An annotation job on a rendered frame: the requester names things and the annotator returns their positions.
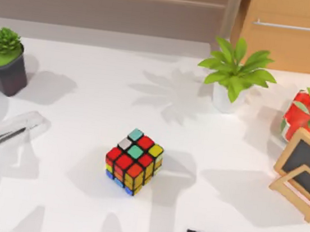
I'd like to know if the dark pot with green succulent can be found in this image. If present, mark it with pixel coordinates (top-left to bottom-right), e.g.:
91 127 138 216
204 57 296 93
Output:
0 26 35 99

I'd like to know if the multicoloured puzzle cube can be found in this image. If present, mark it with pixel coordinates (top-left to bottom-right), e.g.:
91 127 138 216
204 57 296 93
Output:
101 125 167 200

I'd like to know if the clear stapler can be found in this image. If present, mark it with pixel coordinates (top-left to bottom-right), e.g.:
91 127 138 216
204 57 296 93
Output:
0 106 53 153

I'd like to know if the wooden cupboard door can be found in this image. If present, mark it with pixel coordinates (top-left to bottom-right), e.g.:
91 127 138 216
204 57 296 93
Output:
226 0 310 75

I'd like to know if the red pot with plant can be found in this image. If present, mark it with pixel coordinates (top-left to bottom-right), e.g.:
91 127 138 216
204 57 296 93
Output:
278 80 310 145

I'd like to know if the white pot with leafy plant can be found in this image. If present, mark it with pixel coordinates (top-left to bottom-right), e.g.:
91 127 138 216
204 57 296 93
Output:
192 32 282 120

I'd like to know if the wooden framed blackboard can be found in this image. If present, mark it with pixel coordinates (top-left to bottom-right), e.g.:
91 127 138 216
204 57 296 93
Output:
264 124 310 223

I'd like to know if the long metal handle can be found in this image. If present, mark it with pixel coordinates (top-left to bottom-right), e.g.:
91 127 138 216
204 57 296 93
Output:
252 18 310 32

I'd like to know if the brown wooden shelf unit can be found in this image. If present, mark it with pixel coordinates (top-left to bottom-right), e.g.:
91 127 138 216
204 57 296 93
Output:
0 0 245 48

